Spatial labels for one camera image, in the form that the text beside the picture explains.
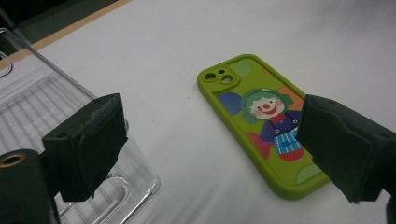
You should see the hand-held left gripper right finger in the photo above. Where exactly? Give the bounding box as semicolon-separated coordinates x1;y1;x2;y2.
294;93;396;204

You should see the clear plastic tray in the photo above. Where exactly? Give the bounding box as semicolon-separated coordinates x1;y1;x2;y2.
0;27;163;224

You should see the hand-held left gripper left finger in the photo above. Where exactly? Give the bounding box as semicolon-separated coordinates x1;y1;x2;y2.
41;92;129;203

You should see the green clown phone case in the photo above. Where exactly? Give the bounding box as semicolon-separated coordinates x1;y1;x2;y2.
196;53;331;201

